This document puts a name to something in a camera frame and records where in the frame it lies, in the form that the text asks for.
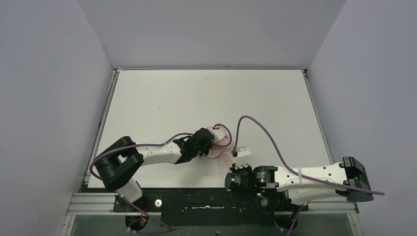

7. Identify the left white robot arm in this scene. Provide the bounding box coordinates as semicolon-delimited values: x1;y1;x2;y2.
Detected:
90;128;226;203

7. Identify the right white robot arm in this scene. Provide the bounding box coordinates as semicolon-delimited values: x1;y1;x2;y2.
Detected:
225;157;374;206

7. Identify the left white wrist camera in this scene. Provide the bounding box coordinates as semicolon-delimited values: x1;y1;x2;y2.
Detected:
210;127;227;143

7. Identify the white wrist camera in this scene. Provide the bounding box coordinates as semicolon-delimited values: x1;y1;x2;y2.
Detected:
231;147;251;170
210;127;227;143

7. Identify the pink folding umbrella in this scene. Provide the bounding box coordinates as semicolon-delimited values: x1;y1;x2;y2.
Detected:
206;123;233;168

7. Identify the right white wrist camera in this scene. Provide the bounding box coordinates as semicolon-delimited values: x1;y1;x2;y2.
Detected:
231;147;251;170

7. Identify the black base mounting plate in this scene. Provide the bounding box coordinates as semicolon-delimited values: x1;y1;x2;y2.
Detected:
113;188;308;230

